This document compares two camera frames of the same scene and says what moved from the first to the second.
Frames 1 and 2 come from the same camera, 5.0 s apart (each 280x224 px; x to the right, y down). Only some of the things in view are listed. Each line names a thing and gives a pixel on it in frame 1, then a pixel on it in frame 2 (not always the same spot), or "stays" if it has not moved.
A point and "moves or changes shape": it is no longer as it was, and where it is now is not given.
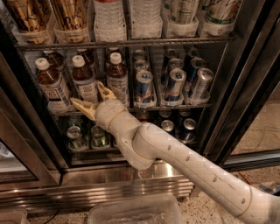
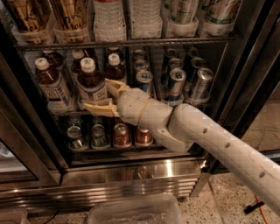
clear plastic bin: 162,209 stays
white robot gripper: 108,112 to 131,104
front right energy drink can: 201,87 stays
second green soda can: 100,137 stays
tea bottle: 85,87 moves or changes shape
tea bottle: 117,79 stays
